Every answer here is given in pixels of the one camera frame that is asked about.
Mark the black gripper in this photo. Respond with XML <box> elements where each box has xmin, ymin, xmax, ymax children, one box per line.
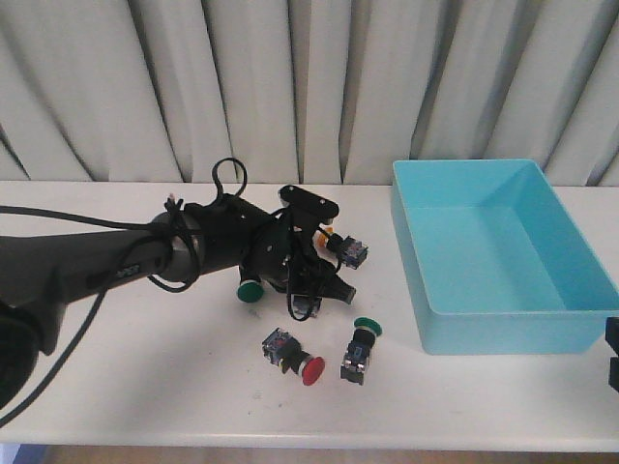
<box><xmin>604</xmin><ymin>316</ymin><xmax>619</xmax><ymax>392</ymax></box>
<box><xmin>192</xmin><ymin>193</ymin><xmax>356</xmax><ymax>305</ymax></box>

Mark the red push button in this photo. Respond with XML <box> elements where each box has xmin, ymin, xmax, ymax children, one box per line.
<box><xmin>261</xmin><ymin>328</ymin><xmax>326</xmax><ymax>386</ymax></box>
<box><xmin>292</xmin><ymin>295</ymin><xmax>322</xmax><ymax>321</ymax></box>

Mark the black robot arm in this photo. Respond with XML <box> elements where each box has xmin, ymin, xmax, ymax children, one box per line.
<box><xmin>1</xmin><ymin>186</ymin><xmax>355</xmax><ymax>403</ymax></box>

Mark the light blue plastic box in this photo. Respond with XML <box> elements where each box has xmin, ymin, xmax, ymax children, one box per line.
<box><xmin>392</xmin><ymin>159</ymin><xmax>618</xmax><ymax>355</ymax></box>

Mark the lying yellow push button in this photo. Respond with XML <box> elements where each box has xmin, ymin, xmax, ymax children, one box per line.
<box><xmin>313</xmin><ymin>227</ymin><xmax>368</xmax><ymax>270</ymax></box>

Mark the left green push button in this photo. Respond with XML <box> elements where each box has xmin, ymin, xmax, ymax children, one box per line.
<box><xmin>236</xmin><ymin>279</ymin><xmax>264</xmax><ymax>304</ymax></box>

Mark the green push button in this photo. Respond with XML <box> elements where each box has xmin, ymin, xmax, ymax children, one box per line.
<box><xmin>339</xmin><ymin>317</ymin><xmax>383</xmax><ymax>386</ymax></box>
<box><xmin>236</xmin><ymin>279</ymin><xmax>264</xmax><ymax>304</ymax></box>

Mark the lying red push button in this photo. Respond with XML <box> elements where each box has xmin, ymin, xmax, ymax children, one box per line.
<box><xmin>261</xmin><ymin>328</ymin><xmax>326</xmax><ymax>386</ymax></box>

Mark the right green push button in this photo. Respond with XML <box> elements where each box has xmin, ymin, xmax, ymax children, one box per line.
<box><xmin>339</xmin><ymin>317</ymin><xmax>383</xmax><ymax>386</ymax></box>

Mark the white pleated curtain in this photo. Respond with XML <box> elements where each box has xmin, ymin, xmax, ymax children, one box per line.
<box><xmin>1</xmin><ymin>1</ymin><xmax>618</xmax><ymax>187</ymax></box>

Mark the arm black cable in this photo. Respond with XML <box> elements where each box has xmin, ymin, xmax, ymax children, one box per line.
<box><xmin>0</xmin><ymin>157</ymin><xmax>320</xmax><ymax>421</ymax></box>

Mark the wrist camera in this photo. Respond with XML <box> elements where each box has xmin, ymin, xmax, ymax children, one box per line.
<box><xmin>279</xmin><ymin>185</ymin><xmax>339</xmax><ymax>225</ymax></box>

